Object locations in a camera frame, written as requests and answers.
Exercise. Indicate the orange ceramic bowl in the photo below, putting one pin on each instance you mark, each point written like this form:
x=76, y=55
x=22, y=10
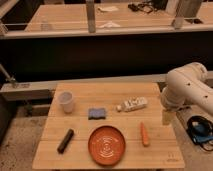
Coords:
x=106, y=145

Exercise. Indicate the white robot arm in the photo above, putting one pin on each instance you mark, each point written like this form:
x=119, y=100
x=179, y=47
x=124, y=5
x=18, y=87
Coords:
x=187, y=83

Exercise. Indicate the blue sponge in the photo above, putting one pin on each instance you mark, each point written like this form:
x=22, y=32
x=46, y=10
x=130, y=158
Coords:
x=96, y=113

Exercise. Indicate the white plastic bottle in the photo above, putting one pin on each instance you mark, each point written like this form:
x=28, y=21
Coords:
x=132, y=104

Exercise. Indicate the white plastic cup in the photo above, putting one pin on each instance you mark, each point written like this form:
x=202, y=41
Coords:
x=66, y=101

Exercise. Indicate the white crumpled paper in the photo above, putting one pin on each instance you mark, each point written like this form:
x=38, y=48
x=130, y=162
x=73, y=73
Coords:
x=110, y=24

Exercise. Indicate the orange carrot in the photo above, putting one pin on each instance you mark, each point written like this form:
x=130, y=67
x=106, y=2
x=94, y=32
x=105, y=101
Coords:
x=144, y=135

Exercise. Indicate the white paper on far table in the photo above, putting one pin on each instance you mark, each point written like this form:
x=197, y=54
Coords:
x=108, y=9

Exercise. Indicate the clear plastic cup far table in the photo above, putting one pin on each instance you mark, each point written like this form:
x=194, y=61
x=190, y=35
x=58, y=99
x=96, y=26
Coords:
x=45, y=26

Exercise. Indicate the grey metal post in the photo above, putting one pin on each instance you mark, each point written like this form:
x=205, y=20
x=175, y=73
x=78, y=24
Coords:
x=182, y=13
x=90, y=9

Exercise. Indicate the metal clamp on rail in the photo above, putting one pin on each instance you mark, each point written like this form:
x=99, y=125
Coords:
x=9, y=78

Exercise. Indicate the grey metal post right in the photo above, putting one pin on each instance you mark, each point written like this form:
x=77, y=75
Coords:
x=182, y=13

